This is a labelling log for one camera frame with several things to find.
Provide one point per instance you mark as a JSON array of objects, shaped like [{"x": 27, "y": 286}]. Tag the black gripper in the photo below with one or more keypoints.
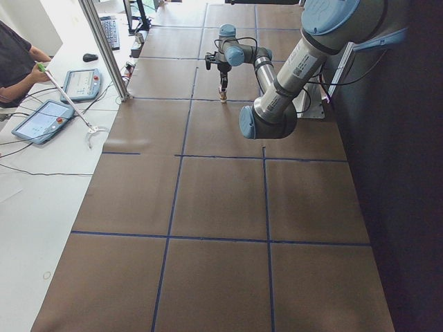
[{"x": 223, "y": 70}]

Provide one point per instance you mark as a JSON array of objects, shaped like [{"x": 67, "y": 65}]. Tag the white brass PPR valve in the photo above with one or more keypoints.
[{"x": 222, "y": 96}]

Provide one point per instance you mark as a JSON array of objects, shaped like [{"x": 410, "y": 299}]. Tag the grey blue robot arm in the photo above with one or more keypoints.
[{"x": 326, "y": 27}]

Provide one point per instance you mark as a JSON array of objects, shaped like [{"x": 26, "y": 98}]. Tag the black monitor stand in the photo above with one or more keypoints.
[{"x": 137, "y": 20}]

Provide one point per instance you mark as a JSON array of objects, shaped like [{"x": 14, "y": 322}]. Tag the black keyboard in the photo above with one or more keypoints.
[{"x": 110, "y": 29}]

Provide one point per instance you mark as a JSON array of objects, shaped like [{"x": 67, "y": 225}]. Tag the black computer mouse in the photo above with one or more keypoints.
[{"x": 88, "y": 57}]

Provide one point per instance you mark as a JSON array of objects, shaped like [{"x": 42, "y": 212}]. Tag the far blue teach pendant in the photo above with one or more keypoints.
[{"x": 82, "y": 85}]

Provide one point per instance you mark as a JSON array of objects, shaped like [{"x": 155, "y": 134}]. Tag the blue teach pendant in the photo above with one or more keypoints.
[
  {"x": 44, "y": 123},
  {"x": 82, "y": 85}
]

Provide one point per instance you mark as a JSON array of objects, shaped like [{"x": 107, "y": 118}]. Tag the long reacher grabber stick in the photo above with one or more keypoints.
[{"x": 92, "y": 130}]

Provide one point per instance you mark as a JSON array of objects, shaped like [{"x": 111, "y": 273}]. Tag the near blue teach pendant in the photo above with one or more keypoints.
[{"x": 44, "y": 123}]

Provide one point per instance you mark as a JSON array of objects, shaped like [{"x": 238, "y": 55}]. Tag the person in black shirt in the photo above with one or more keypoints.
[{"x": 19, "y": 69}]

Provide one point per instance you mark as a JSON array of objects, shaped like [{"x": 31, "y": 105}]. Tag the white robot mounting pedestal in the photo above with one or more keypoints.
[{"x": 309, "y": 102}]

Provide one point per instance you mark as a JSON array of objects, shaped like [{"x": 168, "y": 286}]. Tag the aluminium frame post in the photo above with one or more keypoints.
[{"x": 93, "y": 20}]

